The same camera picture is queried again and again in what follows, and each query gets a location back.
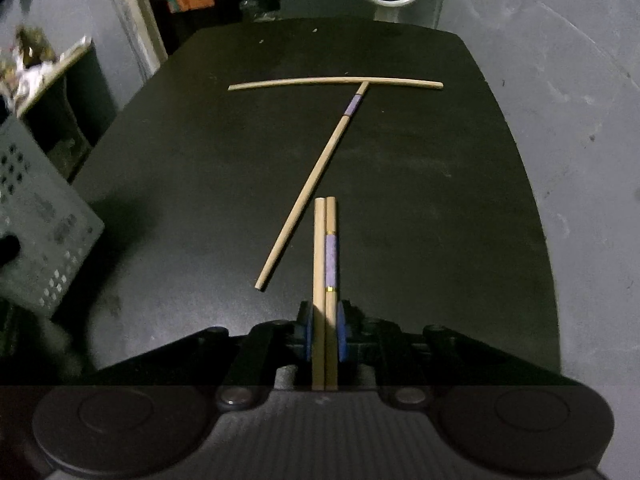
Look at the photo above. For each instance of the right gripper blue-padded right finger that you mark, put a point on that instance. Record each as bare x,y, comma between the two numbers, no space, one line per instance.
378,356

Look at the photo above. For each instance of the plain wooden chopstick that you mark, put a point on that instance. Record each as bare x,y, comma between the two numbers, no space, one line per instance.
319,296
385,81

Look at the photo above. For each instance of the white perforated utensil basket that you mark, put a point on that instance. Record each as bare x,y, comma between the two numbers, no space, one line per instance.
47,230

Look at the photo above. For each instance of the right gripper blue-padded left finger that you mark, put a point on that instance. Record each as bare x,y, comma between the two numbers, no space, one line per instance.
273,356

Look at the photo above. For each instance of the wooden kitchen counter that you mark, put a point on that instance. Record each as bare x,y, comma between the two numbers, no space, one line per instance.
32,83

